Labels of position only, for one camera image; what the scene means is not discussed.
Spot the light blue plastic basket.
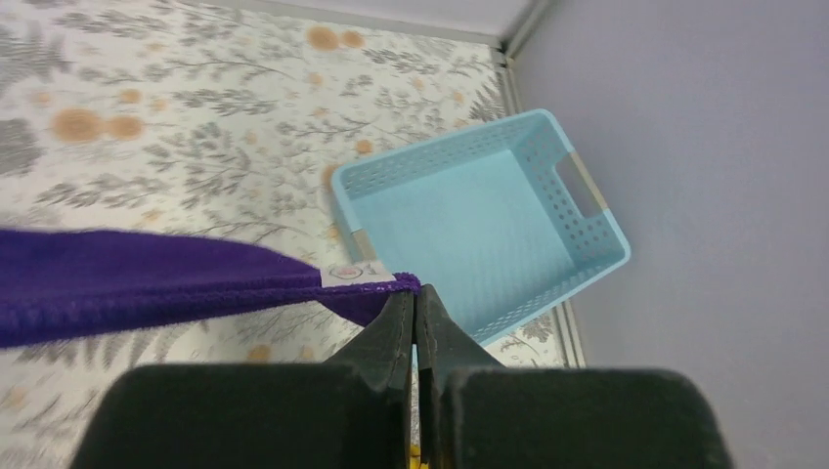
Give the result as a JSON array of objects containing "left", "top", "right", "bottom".
[{"left": 330, "top": 109, "right": 631, "bottom": 345}]

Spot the purple towel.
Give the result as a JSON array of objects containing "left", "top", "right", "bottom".
[{"left": 1, "top": 229, "right": 421, "bottom": 348}]

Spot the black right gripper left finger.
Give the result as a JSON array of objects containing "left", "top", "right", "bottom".
[{"left": 71, "top": 293, "right": 415, "bottom": 468}]

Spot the floral patterned table mat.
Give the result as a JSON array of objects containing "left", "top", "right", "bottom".
[{"left": 0, "top": 0, "right": 571, "bottom": 469}]

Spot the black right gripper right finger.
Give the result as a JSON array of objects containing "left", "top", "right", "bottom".
[{"left": 414, "top": 285, "right": 733, "bottom": 468}]

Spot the yellow blue Pokemon towel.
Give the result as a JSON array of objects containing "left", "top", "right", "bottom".
[{"left": 409, "top": 447, "right": 429, "bottom": 469}]

